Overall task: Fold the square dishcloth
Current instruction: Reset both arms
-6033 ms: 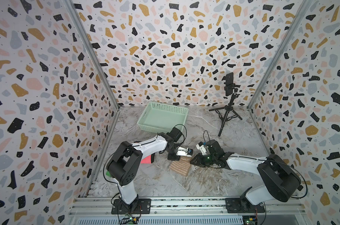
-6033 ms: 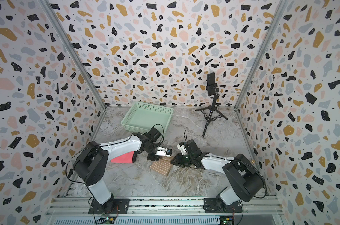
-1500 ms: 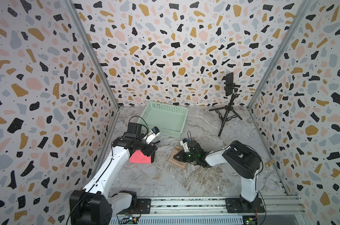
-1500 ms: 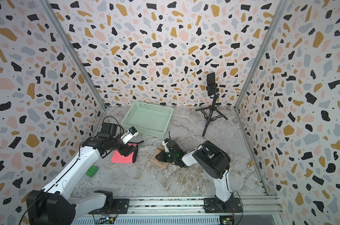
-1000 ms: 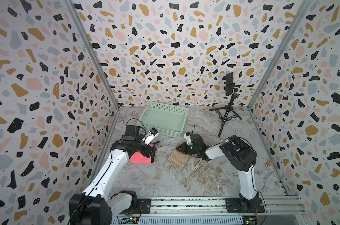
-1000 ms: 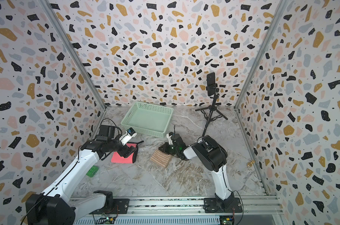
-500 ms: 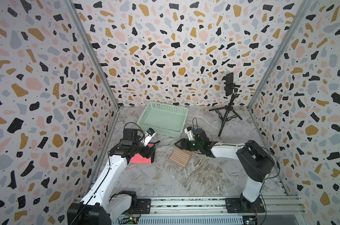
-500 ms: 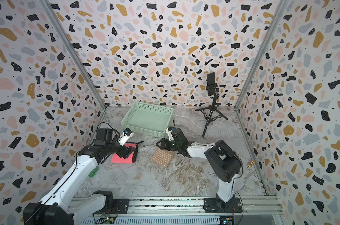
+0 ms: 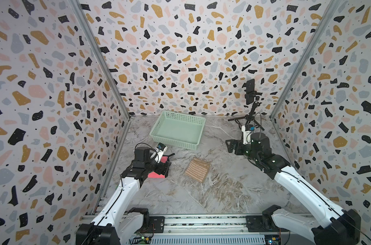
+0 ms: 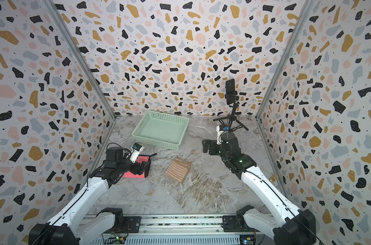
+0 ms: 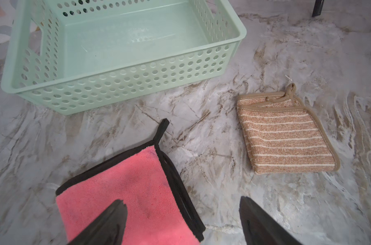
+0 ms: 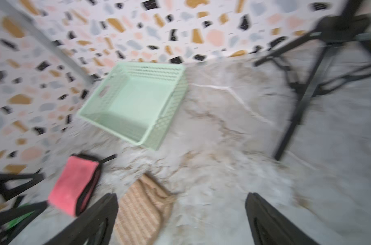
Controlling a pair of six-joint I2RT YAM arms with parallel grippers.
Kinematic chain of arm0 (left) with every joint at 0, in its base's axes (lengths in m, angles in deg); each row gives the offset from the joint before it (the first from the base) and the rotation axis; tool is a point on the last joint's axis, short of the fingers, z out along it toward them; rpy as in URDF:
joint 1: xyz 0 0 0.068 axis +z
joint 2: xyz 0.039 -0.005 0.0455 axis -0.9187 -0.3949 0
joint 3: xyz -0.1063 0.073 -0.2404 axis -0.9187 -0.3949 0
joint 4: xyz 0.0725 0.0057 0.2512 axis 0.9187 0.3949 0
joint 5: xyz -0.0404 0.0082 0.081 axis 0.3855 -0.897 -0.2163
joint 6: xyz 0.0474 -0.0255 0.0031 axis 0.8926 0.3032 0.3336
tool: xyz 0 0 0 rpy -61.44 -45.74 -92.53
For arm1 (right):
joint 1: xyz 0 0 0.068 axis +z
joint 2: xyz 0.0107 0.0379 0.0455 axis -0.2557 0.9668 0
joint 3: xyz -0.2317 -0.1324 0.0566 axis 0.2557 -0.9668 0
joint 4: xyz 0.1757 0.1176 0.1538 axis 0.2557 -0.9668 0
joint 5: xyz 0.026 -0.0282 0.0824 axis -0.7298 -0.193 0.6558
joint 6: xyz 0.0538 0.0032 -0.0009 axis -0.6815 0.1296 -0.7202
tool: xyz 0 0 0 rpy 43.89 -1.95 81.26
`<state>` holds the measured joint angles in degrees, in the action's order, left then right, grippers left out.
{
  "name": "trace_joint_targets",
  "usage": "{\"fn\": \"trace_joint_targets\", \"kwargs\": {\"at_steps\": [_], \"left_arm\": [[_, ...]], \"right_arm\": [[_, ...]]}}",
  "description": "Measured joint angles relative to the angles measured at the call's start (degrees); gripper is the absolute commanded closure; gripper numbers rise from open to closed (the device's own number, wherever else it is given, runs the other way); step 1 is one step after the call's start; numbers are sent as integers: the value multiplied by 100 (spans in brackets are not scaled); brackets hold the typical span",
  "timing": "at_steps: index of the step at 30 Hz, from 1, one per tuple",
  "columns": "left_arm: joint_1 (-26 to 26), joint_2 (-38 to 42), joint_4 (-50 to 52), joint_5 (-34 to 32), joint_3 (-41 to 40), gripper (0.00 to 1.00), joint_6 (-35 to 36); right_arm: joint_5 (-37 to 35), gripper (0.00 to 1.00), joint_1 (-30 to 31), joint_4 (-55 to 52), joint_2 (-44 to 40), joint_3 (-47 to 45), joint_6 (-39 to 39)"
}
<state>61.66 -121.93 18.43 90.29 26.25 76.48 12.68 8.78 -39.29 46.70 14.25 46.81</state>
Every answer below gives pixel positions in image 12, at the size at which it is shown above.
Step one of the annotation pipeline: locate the black tripod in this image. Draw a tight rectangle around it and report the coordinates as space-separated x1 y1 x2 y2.
254 1 371 161

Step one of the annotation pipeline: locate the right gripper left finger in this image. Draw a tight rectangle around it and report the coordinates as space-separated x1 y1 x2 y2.
46 193 119 245

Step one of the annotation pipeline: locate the green round toy block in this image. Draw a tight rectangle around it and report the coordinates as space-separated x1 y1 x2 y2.
4 211 33 230

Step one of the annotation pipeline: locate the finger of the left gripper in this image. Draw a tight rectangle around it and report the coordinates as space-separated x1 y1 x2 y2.
0 201 48 245
0 172 45 201

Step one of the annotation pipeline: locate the brown striped dishcloth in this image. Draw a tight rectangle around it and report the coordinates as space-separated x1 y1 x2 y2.
113 174 176 245

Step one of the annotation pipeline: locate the mint green plastic basket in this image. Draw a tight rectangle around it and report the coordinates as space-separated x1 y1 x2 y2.
78 62 188 151

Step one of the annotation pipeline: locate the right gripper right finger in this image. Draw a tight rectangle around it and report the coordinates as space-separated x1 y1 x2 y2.
245 193 318 245

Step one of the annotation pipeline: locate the pink grey dishcloth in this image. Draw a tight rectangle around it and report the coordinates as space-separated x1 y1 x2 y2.
48 152 117 217

